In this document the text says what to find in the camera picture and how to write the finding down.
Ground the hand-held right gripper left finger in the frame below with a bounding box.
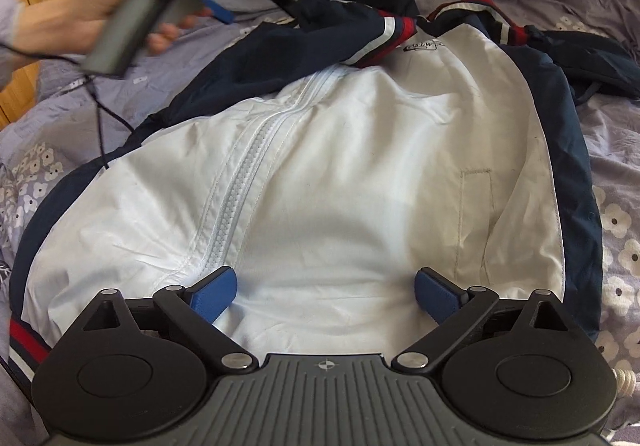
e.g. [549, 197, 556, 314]
[70, 266, 258, 373]

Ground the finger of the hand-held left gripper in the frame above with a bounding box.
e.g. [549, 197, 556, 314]
[201, 0, 236, 25]

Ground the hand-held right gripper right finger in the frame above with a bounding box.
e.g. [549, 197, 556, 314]
[391, 267, 582, 373]

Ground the white and navy jacket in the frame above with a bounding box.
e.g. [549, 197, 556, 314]
[7, 0, 640, 379]

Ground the person's left forearm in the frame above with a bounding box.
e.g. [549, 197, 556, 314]
[0, 0, 27, 58]

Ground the person's left hand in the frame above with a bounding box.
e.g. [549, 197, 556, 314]
[12, 0, 216, 58]

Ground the black cable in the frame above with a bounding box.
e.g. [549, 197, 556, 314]
[0, 44, 137, 172]

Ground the white braided cable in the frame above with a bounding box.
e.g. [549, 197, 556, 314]
[611, 368, 637, 393]

